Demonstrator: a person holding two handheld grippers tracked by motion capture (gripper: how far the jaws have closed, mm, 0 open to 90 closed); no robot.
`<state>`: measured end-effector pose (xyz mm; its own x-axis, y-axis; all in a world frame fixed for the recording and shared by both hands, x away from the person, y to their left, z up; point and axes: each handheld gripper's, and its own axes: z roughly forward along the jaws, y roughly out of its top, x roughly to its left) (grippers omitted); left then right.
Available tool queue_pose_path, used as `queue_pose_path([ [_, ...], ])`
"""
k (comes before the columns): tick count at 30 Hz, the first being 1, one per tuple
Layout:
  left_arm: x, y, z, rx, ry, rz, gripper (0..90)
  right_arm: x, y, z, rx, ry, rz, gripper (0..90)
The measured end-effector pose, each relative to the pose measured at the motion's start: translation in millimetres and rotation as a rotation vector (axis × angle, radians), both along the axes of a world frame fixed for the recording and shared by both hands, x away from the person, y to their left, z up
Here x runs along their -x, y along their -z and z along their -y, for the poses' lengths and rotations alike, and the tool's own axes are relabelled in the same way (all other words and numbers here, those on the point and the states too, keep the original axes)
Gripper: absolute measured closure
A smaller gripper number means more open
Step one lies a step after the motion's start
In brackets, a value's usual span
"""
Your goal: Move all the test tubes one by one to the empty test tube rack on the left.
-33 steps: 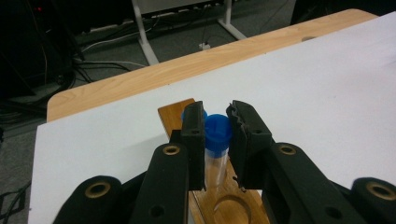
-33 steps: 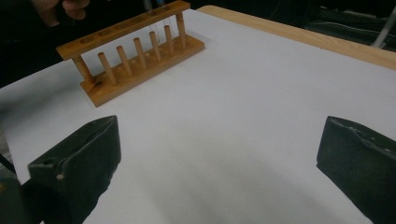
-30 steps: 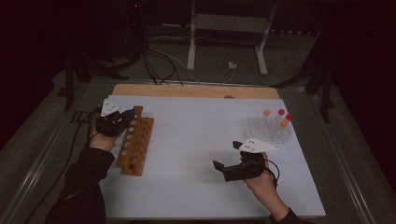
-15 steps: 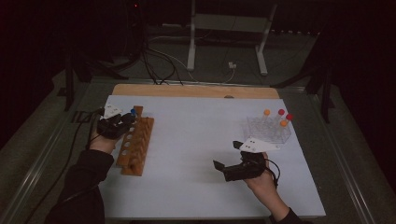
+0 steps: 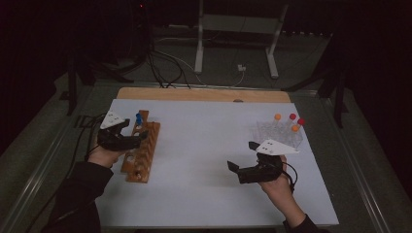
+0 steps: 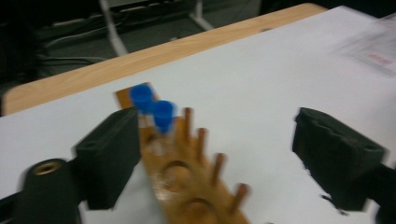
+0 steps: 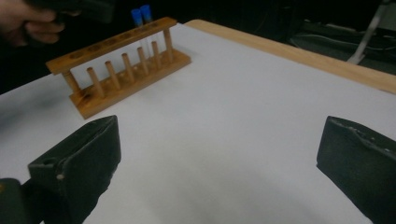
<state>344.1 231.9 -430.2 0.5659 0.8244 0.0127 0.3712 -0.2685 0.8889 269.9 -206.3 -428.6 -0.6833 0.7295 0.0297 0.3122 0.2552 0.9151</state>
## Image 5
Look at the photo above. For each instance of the white table mat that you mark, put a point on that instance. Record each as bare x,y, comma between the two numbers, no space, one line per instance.
200,145

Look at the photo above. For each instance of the metal floor rail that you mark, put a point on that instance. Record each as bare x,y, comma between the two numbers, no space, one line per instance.
354,168
35,181

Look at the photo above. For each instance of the blue-capped test tube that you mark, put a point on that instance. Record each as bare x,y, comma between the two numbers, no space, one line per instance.
139,122
138,116

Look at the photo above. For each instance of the person's left hand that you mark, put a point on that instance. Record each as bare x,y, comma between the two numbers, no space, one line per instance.
102,157

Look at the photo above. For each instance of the white metal stand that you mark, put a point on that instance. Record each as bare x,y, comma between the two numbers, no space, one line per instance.
238,24

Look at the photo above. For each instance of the wooden test tube rack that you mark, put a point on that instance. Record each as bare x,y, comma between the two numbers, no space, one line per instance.
145,155

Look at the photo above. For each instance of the person's right hand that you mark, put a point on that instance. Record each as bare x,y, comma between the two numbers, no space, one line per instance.
280,189

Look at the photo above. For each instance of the orange-capped test tube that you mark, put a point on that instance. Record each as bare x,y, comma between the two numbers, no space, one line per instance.
294,128
277,116

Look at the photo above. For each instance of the black stand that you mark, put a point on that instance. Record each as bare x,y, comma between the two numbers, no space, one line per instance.
72,87
338,97

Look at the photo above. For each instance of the clear plastic test tube rack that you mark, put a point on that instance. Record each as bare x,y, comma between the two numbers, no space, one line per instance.
281,134

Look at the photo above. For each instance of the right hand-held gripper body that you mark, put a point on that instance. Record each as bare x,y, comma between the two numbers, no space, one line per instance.
262,173

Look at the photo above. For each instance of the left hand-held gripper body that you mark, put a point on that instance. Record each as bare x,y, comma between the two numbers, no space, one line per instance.
113,139

